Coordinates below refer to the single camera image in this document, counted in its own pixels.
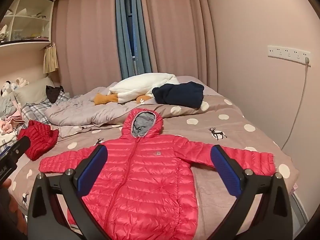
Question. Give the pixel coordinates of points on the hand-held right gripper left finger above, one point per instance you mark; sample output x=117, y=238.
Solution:
x=93, y=172

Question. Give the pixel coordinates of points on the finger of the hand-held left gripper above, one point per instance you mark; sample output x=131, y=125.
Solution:
x=20, y=146

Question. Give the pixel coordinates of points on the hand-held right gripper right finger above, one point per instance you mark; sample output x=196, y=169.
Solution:
x=225, y=172

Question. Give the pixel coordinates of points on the pink hooded down jacket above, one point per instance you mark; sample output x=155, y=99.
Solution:
x=150, y=180

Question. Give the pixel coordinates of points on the person's left hand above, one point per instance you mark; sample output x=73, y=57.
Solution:
x=5, y=184

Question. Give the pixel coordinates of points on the white garment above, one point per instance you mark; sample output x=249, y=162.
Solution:
x=6, y=136

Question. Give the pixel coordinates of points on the red down jacket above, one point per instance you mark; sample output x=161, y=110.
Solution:
x=37, y=137

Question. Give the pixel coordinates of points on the pink garment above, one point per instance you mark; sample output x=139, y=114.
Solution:
x=12, y=121

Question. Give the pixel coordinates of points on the plaid pillow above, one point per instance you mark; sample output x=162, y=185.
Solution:
x=37, y=110

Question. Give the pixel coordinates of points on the grey-blue garment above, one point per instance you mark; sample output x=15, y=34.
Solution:
x=6, y=106

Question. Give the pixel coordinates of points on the polka dot bed cover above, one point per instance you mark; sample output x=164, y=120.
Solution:
x=225, y=130

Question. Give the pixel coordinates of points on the beige pillow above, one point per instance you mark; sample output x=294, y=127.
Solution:
x=35, y=90

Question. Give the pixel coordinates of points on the black and white plush dog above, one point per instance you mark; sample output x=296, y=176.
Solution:
x=5, y=88

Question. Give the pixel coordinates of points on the black cloth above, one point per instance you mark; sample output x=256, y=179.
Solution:
x=53, y=93

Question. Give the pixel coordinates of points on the grey quilt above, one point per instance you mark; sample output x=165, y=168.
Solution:
x=80, y=110

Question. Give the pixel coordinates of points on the cream plush toy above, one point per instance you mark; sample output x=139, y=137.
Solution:
x=21, y=82

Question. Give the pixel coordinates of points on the navy blue garment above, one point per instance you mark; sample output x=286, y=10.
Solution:
x=180, y=95

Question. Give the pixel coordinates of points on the beige pleated hanging fabric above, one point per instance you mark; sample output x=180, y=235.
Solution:
x=51, y=58

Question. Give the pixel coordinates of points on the white plush goose toy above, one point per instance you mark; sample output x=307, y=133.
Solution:
x=140, y=85

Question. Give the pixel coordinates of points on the white figurine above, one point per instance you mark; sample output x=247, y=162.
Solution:
x=3, y=33

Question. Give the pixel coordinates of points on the pink curtain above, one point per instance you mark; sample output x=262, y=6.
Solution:
x=175, y=30
x=85, y=42

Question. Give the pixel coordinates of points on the blue curtain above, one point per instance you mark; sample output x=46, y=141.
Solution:
x=120, y=42

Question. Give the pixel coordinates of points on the window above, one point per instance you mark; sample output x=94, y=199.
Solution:
x=130, y=40

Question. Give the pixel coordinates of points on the white plug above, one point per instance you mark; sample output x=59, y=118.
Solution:
x=307, y=60

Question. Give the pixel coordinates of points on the white wall shelf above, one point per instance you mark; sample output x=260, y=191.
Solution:
x=27, y=17

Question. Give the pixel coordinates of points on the white wall socket strip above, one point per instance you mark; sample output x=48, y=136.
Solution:
x=287, y=52

